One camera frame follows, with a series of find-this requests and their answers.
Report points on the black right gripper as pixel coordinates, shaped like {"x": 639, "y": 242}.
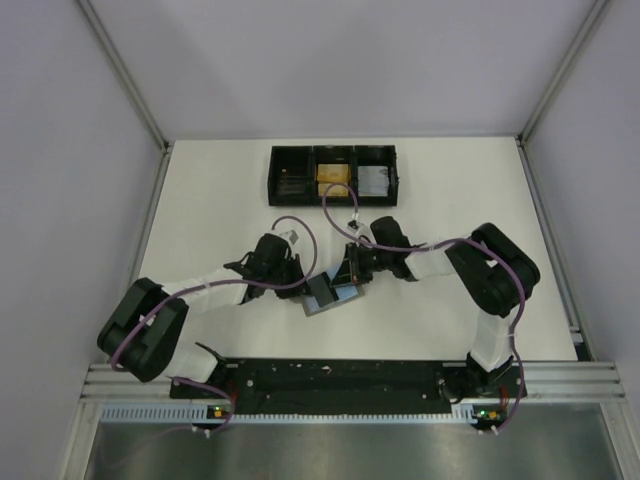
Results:
{"x": 354, "y": 264}

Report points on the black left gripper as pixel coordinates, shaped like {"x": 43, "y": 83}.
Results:
{"x": 293, "y": 279}

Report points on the grey card holder wallet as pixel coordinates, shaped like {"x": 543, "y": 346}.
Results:
{"x": 346, "y": 293}

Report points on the black credit card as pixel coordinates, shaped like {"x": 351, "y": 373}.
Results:
{"x": 321, "y": 291}

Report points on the gold credit card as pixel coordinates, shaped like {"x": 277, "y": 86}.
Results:
{"x": 333, "y": 190}

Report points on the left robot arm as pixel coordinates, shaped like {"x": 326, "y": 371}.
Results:
{"x": 143, "y": 334}

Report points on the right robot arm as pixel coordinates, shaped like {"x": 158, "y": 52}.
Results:
{"x": 498, "y": 276}

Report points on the dark cards in bin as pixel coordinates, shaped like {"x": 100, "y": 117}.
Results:
{"x": 291, "y": 183}

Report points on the silver cards in bin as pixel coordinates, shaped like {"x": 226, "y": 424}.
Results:
{"x": 373, "y": 181}

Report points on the gold cards in bin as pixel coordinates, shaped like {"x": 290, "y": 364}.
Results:
{"x": 333, "y": 173}

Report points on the black middle storage bin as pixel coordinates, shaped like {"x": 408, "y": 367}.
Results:
{"x": 325, "y": 154}

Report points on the black right storage bin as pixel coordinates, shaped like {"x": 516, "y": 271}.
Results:
{"x": 385, "y": 155}

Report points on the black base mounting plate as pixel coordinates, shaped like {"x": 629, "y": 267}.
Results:
{"x": 351, "y": 387}

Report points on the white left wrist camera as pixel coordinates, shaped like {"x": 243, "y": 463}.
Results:
{"x": 290, "y": 236}

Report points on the aluminium left frame post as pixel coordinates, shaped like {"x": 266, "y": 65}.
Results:
{"x": 122, "y": 73}

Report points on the aluminium frame post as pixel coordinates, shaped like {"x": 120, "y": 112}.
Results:
{"x": 122, "y": 73}
{"x": 588, "y": 27}

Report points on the aluminium front frame rail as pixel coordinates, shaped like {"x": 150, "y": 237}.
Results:
{"x": 545, "y": 382}

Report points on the grey slotted cable duct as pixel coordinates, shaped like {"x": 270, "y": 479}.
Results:
{"x": 203, "y": 414}

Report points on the aluminium right frame post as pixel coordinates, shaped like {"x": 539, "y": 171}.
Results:
{"x": 588, "y": 27}

